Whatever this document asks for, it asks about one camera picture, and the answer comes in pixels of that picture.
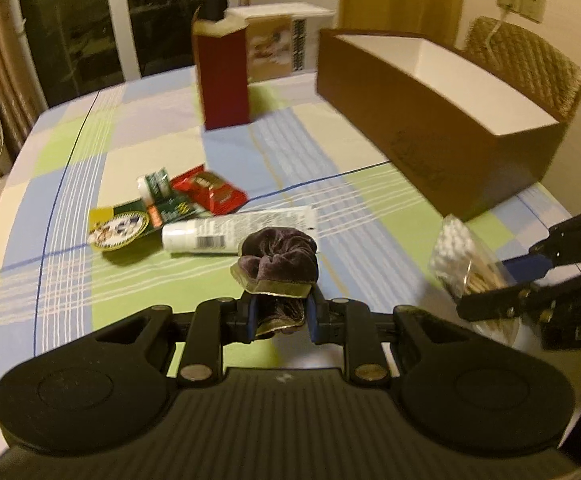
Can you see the white tube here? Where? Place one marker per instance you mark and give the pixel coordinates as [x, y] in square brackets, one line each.
[210, 232]

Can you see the empty wall socket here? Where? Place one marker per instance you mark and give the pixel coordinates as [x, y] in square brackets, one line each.
[532, 6]

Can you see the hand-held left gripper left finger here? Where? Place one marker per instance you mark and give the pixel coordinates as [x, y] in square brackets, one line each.
[252, 315]

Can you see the white printed product box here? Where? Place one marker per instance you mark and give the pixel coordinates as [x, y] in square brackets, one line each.
[275, 45]

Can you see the beige curtain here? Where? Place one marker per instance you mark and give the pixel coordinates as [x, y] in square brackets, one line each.
[0, 35]

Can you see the cotton swab bag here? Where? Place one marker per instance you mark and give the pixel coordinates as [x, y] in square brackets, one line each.
[453, 255]

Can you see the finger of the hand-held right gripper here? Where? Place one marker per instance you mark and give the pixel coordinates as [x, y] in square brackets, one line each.
[490, 305]
[525, 266]

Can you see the dark velvet scrunchie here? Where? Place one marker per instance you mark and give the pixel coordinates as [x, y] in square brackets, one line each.
[280, 255]

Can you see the glass door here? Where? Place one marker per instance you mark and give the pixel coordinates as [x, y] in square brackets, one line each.
[70, 25]

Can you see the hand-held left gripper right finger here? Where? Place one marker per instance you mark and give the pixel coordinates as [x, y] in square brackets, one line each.
[314, 317]

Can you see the small green tube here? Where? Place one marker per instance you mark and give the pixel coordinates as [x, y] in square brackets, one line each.
[155, 185]

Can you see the brown box with white inside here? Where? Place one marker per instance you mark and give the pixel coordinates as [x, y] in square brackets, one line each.
[420, 125]

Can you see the chair with quilted cover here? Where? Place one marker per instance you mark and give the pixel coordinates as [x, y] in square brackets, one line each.
[530, 55]

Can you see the green face mask packet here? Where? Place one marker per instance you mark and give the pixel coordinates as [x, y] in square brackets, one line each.
[120, 227]

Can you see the red paper box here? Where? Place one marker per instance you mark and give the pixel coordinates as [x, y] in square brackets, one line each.
[223, 85]

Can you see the checkered tablecloth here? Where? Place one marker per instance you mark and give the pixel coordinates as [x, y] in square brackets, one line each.
[120, 125]

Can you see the red sachet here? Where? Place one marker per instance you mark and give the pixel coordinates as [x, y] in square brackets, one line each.
[210, 190]

